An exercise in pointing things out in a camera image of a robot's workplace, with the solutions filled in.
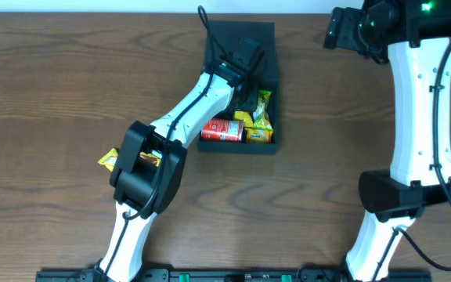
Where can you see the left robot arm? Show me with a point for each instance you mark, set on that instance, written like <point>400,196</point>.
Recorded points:
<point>141,190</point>

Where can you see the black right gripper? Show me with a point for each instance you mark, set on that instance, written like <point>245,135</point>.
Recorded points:
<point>335,30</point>

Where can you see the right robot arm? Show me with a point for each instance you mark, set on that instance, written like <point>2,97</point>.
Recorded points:
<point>414,38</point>

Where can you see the red soda can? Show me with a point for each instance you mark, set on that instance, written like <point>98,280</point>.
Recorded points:
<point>222,130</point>

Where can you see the green yellow snack packet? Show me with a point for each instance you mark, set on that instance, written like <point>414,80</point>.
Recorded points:
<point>260,116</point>

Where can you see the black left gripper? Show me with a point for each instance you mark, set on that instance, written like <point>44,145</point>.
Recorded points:
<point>250,100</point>

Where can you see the black open gift box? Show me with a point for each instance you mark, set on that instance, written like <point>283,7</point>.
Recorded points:
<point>230,36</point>

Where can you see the yellow chocolate cake packet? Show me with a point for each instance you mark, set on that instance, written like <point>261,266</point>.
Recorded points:
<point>109,159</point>
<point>151,158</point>

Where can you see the yellow almond biscuit packet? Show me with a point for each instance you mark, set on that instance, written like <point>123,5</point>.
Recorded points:
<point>259,136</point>

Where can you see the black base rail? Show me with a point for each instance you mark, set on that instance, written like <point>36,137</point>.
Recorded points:
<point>164,275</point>

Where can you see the plain yellow snack packet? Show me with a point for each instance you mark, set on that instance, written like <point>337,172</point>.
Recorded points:
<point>244,117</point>

